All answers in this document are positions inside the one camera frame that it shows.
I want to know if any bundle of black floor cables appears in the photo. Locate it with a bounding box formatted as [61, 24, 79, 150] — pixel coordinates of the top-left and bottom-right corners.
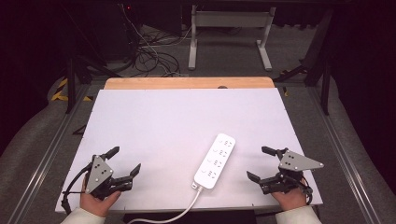
[120, 27, 191, 78]

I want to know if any white power strip cable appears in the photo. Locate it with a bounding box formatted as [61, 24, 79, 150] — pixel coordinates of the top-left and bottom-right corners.
[126, 183, 204, 224]

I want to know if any aluminium rail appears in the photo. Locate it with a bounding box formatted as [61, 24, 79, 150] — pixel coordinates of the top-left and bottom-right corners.
[7, 83, 92, 224]
[305, 87, 383, 224]

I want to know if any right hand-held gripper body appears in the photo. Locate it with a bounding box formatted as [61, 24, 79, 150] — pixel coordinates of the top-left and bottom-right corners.
[259, 147, 325, 196]

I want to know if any white metal desk frame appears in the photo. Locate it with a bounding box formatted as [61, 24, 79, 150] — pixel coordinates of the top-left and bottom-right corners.
[187, 4, 277, 72]

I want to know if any black metal stand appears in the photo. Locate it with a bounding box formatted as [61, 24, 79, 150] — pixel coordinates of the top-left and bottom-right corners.
[273, 8, 334, 117]
[60, 46, 123, 115]

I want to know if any person's right hand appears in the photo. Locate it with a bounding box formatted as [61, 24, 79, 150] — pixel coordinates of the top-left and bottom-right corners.
[270, 186, 310, 212]

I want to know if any yellow black hazard tape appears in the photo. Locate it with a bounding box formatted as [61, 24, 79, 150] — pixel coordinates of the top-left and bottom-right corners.
[50, 77, 94, 103]

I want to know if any white floor cable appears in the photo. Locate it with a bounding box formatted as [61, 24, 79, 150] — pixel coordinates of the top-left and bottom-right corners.
[120, 4, 191, 77]

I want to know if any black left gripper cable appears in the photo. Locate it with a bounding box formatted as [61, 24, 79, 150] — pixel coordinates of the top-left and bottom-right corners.
[61, 162, 93, 217]

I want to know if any person's left hand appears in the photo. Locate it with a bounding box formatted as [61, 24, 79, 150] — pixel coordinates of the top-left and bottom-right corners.
[79, 175, 122, 218]

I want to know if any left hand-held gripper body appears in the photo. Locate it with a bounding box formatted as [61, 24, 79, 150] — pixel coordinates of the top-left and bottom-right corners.
[84, 154, 134, 201]

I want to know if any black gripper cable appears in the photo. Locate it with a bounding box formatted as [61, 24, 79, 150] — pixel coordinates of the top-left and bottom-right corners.
[298, 175, 315, 206]
[61, 162, 93, 217]

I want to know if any white power strip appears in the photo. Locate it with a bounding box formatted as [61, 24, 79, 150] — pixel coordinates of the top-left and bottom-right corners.
[192, 133, 237, 190]

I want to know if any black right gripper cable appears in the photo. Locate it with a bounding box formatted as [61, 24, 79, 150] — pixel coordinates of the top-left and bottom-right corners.
[298, 175, 315, 206]

